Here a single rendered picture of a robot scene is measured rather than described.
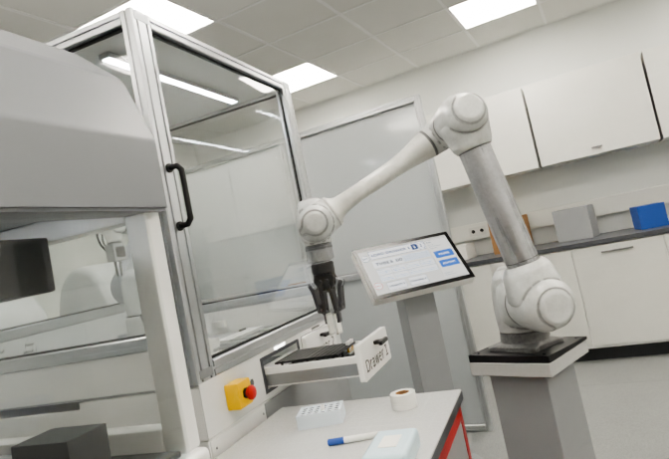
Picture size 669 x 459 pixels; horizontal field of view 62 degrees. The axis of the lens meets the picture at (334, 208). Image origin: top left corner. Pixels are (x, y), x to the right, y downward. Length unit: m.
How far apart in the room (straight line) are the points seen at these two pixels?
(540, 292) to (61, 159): 1.25
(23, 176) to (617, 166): 4.83
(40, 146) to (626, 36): 4.96
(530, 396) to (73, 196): 1.47
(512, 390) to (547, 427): 0.14
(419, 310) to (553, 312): 1.16
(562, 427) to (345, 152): 2.27
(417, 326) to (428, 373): 0.23
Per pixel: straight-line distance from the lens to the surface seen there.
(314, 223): 1.59
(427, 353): 2.76
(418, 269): 2.69
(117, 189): 1.03
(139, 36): 1.70
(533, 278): 1.69
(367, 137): 3.58
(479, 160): 1.71
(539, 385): 1.90
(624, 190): 5.27
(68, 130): 0.99
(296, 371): 1.80
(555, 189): 5.28
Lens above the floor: 1.22
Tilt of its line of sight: 4 degrees up
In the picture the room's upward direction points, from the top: 12 degrees counter-clockwise
